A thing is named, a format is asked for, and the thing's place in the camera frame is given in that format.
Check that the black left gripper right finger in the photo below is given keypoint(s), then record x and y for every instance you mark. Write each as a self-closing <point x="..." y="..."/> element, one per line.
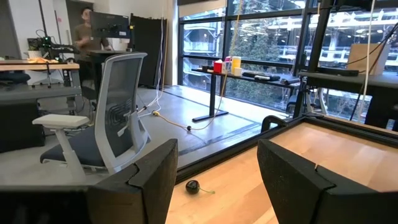
<point x="311" y="199"/>

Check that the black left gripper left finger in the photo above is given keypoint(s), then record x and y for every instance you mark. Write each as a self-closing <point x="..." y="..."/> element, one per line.
<point x="124" y="199"/>

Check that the background black robot arm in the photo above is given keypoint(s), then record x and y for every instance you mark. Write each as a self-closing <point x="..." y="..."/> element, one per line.
<point x="46" y="46"/>

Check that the dark cherry with stem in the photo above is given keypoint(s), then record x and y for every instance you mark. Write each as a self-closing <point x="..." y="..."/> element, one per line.
<point x="192" y="187"/>

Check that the white mesh office chair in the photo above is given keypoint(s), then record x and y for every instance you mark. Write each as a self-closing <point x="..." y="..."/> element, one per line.
<point x="115" y="102"/>

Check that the black side desk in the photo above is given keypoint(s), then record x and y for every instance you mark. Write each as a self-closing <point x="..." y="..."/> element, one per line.
<point x="342" y="81"/>

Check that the black low cabinet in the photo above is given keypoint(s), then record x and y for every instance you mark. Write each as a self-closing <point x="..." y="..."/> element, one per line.
<point x="18" y="127"/>

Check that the flat black device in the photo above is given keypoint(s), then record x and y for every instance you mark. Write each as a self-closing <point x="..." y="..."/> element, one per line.
<point x="261" y="76"/>

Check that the long black table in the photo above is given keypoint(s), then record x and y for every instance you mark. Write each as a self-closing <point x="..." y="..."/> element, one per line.
<point x="214" y="93"/>

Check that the white cup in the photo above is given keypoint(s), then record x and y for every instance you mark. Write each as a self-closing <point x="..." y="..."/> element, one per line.
<point x="237" y="72"/>

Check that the black standing desk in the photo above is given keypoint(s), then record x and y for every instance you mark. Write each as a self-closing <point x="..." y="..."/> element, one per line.
<point x="102" y="53"/>

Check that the brown cardboard box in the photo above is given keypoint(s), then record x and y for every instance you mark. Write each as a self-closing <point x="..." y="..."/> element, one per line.
<point x="367" y="59"/>

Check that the black room divider panel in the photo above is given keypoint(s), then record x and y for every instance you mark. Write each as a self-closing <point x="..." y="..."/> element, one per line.
<point x="149" y="46"/>

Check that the yellow and white container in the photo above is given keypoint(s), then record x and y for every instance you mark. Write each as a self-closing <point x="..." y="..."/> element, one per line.
<point x="236" y="61"/>

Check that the pink and white box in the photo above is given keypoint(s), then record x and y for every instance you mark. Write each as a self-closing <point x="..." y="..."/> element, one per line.
<point x="227" y="66"/>

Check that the wooden top desk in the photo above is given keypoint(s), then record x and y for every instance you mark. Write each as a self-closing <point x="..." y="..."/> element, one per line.
<point x="37" y="66"/>

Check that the red box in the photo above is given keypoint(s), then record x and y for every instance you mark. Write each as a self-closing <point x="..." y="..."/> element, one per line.
<point x="218" y="67"/>

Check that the person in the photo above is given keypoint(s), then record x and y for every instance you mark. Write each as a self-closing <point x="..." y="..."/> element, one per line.
<point x="82" y="37"/>

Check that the white plant pot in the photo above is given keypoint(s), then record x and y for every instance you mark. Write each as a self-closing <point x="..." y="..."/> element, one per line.
<point x="34" y="54"/>

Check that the black monitor on stand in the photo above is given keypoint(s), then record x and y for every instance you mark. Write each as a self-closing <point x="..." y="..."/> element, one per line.
<point x="109" y="25"/>

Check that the black rig post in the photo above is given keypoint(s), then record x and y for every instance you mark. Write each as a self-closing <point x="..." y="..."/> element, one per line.
<point x="320" y="34"/>

